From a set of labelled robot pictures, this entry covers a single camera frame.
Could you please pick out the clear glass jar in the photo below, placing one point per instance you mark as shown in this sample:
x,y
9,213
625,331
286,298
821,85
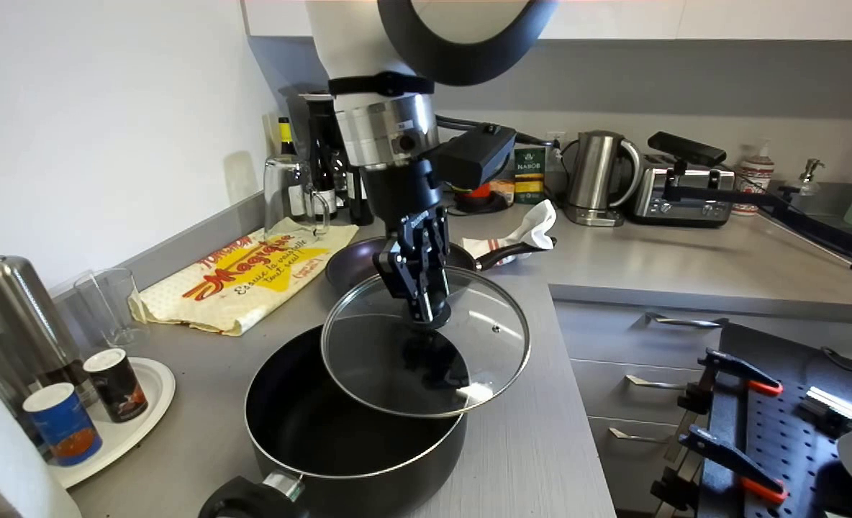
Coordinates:
x,y
756,173

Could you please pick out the clear drinking glass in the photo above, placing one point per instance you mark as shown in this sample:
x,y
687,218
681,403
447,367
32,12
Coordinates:
x,y
111,311

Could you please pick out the dark brown printed cup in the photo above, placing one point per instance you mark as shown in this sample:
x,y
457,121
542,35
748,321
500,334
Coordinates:
x,y
117,390

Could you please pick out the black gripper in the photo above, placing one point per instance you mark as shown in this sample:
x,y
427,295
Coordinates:
x,y
401,196

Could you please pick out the blue printed cup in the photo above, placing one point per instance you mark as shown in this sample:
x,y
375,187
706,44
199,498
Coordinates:
x,y
61,428

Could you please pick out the large black cooking pot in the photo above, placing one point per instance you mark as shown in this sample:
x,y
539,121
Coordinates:
x,y
350,442

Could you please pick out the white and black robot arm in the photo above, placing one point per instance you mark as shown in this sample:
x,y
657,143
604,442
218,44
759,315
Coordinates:
x,y
445,44

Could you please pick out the chrome faucet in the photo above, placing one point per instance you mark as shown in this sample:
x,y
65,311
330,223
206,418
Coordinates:
x,y
809,177

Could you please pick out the white oval plate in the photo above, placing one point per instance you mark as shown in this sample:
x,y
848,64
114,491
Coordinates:
x,y
155,390

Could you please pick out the wide white cabinet door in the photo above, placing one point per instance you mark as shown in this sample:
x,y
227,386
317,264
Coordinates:
x,y
716,18

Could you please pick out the white dish cloth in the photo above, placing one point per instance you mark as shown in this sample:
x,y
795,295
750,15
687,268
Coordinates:
x,y
539,226

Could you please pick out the yellow cloth with red print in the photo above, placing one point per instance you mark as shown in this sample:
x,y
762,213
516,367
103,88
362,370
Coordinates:
x,y
244,277

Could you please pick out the narrow white cabinet door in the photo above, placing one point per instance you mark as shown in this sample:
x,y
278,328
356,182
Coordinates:
x,y
271,18

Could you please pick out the black round trivet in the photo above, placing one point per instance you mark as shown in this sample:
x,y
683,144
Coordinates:
x,y
493,205

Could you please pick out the bottle with yellow cap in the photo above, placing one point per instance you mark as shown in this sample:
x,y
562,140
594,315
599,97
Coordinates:
x,y
286,140

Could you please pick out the glass lid with black knob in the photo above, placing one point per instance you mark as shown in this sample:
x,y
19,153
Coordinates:
x,y
484,334

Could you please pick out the green tea box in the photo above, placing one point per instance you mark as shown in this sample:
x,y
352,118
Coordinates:
x,y
529,173

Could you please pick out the stainless steel electric kettle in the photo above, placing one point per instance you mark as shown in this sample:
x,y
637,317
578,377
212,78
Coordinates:
x,y
594,177

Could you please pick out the blue perforated board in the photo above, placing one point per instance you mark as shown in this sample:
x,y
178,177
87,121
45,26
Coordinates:
x,y
781,442

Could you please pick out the tall steel thermos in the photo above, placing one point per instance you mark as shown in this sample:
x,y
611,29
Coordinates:
x,y
26,305

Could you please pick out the black frying pan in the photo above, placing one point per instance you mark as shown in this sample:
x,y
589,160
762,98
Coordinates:
x,y
356,268

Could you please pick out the black coffee machine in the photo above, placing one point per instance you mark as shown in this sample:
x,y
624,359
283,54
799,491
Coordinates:
x,y
311,124

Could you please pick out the silver toaster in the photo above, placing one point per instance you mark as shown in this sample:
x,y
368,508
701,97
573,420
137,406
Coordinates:
x,y
681,196

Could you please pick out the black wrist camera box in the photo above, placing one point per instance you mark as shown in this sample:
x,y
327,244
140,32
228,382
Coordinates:
x,y
474,156

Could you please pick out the white paper towel roll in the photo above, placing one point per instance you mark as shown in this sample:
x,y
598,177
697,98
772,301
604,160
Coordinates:
x,y
5,469

